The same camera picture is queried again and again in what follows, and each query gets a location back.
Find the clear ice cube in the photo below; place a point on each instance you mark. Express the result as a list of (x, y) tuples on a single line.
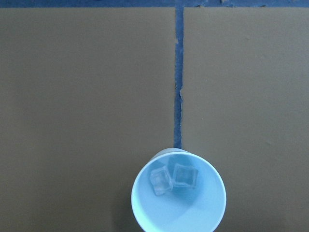
[(184, 176), (161, 181)]

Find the light blue cup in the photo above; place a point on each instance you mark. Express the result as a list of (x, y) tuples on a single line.
[(198, 209)]

